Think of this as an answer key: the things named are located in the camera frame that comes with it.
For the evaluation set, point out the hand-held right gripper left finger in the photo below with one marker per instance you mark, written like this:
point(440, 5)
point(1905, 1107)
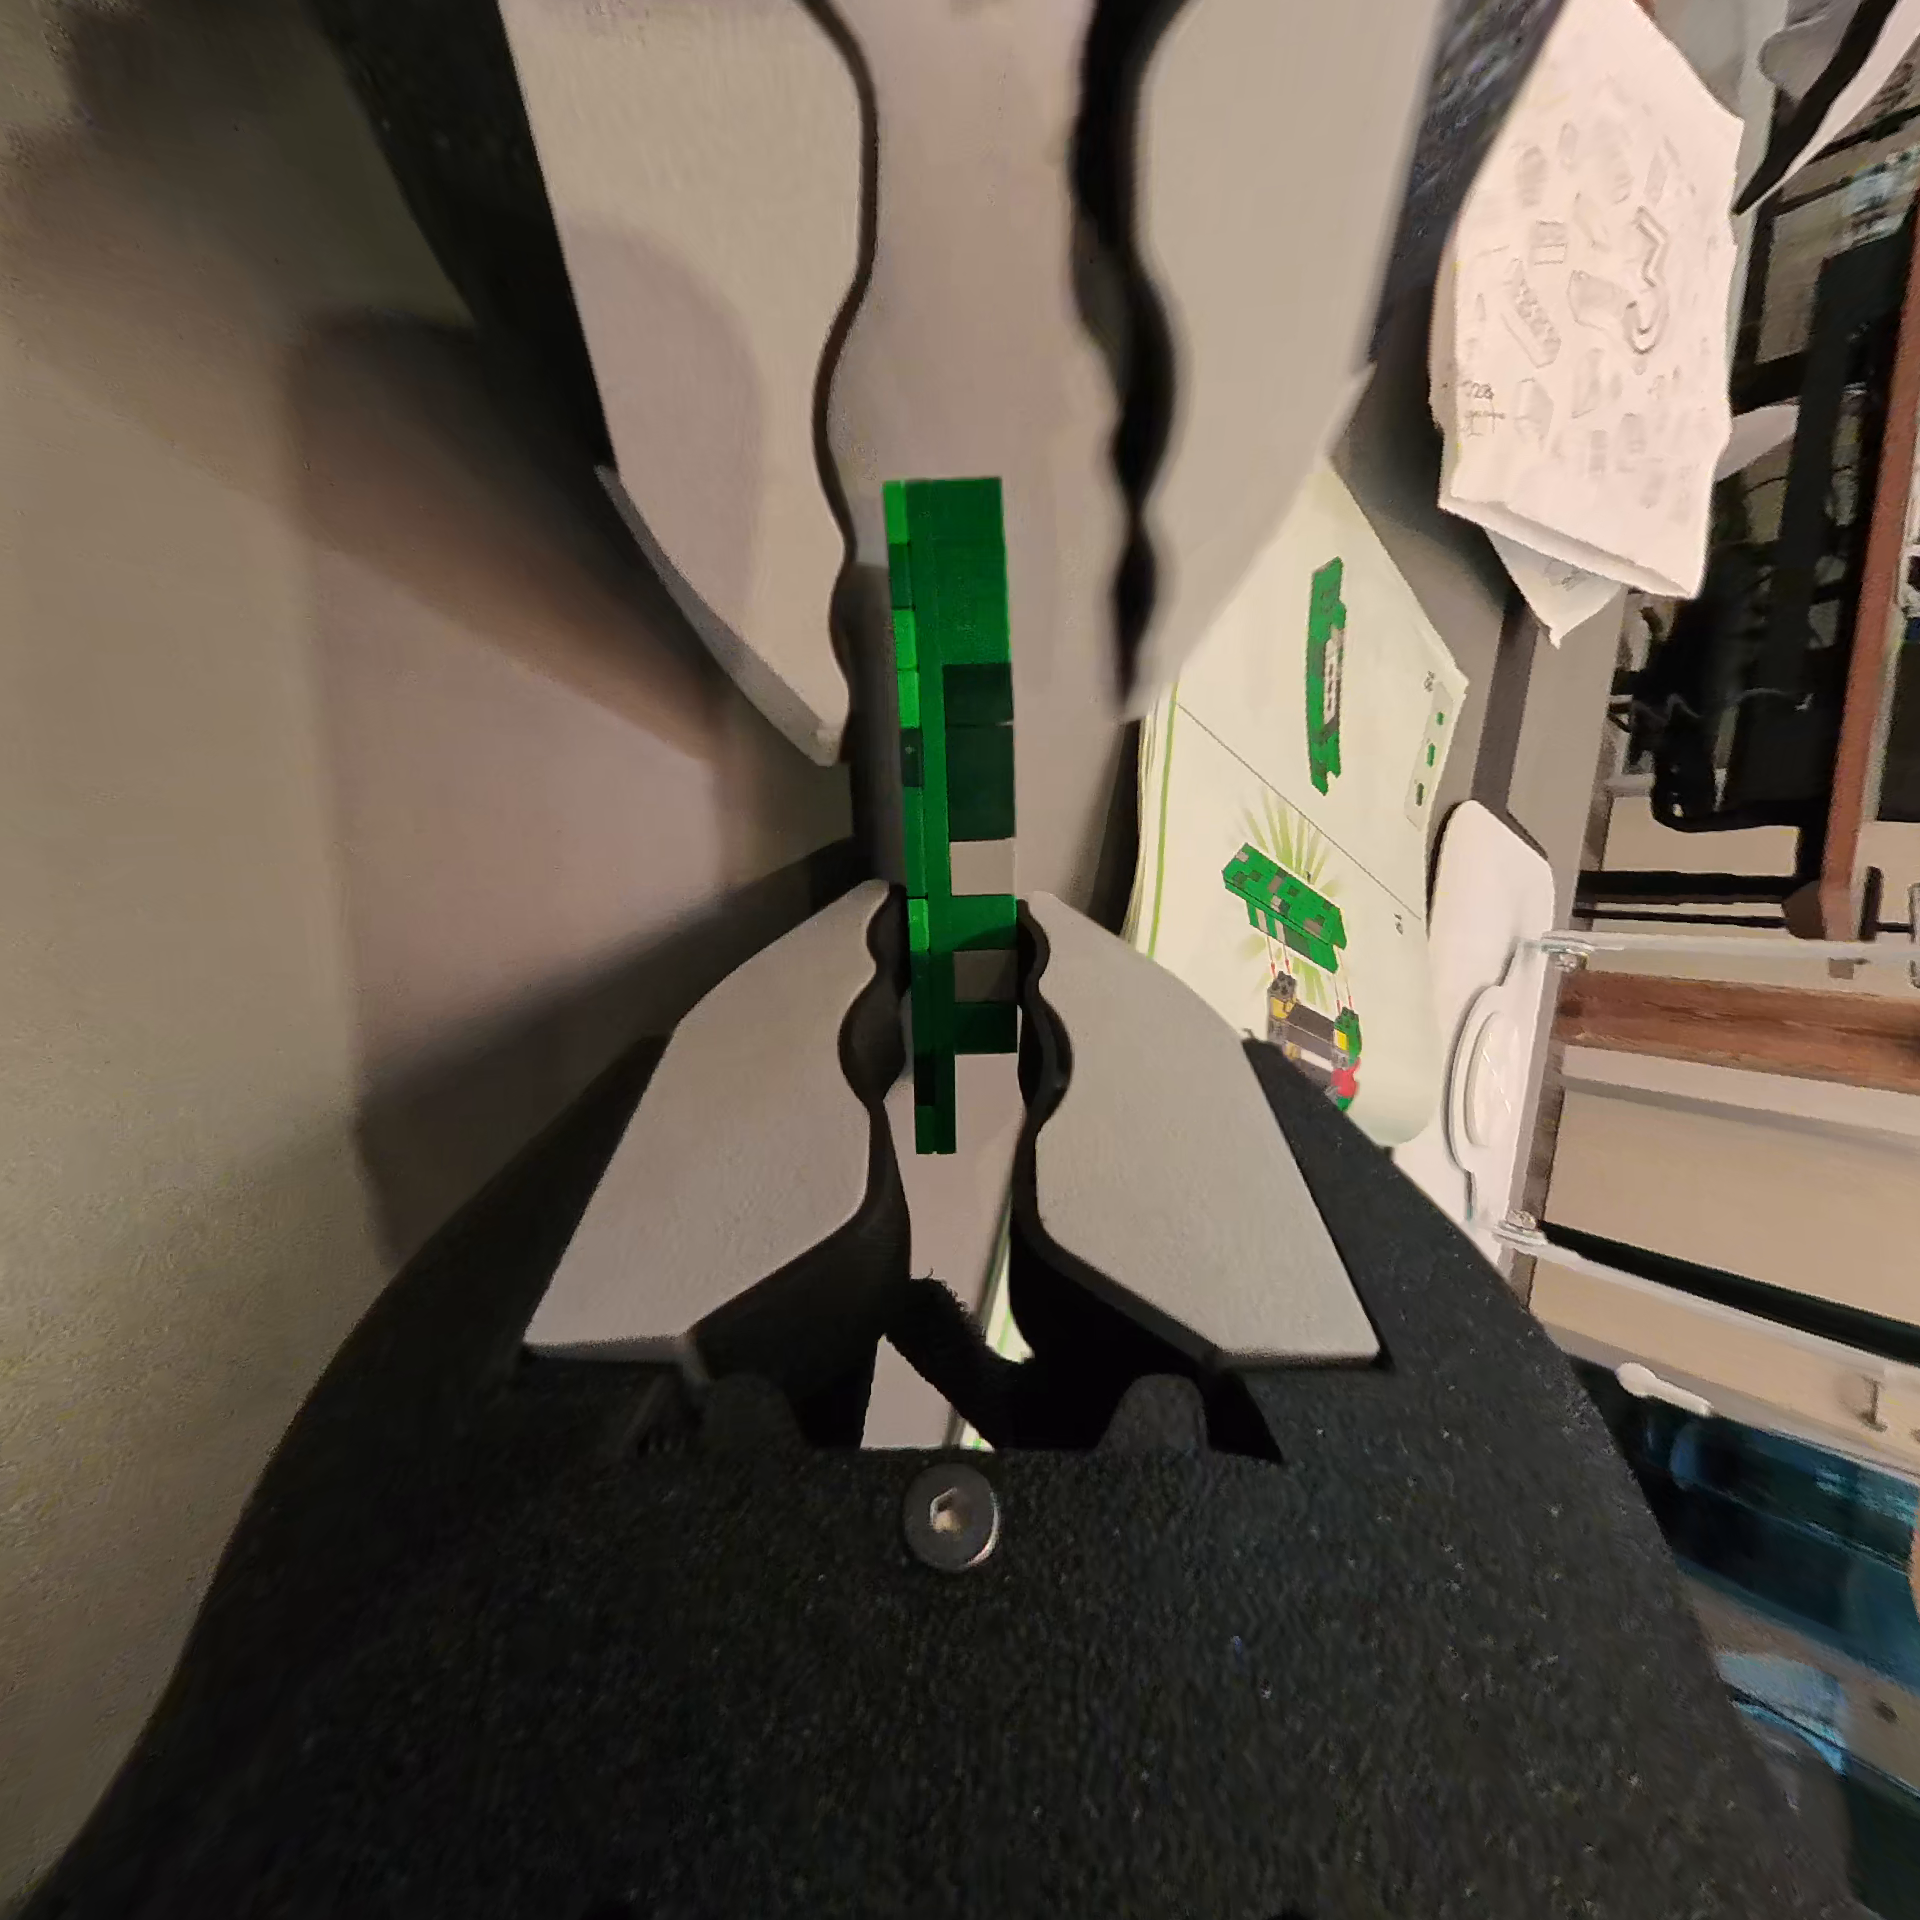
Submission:
point(721, 1156)

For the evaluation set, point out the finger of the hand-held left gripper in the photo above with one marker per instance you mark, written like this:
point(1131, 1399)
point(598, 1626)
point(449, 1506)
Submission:
point(705, 376)
point(1244, 301)

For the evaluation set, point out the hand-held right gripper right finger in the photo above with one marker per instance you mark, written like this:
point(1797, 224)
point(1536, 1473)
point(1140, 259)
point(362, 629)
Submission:
point(1185, 1156)

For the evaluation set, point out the green brick assembly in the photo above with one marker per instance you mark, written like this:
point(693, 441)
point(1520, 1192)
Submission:
point(961, 599)

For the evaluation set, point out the grey desk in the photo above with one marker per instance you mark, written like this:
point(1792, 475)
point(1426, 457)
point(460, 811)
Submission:
point(180, 901)

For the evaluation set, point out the white folded paper sheets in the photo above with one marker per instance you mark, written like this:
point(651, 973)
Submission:
point(1590, 376)

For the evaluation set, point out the clear acrylic stand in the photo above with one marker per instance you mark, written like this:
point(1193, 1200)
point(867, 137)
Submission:
point(1532, 1049)

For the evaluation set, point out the white tray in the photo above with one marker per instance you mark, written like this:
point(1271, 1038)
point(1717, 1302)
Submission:
point(1492, 901)

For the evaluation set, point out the green and white instruction booklet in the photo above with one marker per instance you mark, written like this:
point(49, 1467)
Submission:
point(1276, 722)

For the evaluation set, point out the brown wooden bar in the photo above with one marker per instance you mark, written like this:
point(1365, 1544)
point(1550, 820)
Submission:
point(1726, 1027)

